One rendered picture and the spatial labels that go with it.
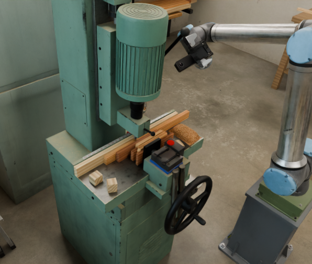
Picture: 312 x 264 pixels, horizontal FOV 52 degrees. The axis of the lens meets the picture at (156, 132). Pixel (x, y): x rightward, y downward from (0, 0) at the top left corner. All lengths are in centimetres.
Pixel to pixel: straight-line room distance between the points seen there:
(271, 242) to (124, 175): 102
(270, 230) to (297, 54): 102
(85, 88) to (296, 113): 86
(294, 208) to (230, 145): 135
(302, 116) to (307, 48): 28
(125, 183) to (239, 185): 151
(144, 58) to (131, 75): 8
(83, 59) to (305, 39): 82
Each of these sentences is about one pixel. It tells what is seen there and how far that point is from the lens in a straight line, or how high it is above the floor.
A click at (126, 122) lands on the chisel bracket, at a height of 104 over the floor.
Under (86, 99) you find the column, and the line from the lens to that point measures 138.
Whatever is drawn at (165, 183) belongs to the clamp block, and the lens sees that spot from 127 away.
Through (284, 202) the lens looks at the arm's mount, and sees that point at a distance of 179.
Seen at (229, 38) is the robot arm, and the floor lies 129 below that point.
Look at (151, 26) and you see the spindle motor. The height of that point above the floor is 149.
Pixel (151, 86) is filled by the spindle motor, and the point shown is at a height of 126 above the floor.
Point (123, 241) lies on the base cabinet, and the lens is 154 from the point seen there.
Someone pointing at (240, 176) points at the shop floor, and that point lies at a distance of 273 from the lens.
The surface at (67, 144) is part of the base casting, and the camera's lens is 162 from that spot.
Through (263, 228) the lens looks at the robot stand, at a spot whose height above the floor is 38.
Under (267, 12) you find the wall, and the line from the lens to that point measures 464.
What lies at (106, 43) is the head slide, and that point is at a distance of 122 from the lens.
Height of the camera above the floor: 186
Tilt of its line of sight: 38 degrees down
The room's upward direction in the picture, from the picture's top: 6 degrees clockwise
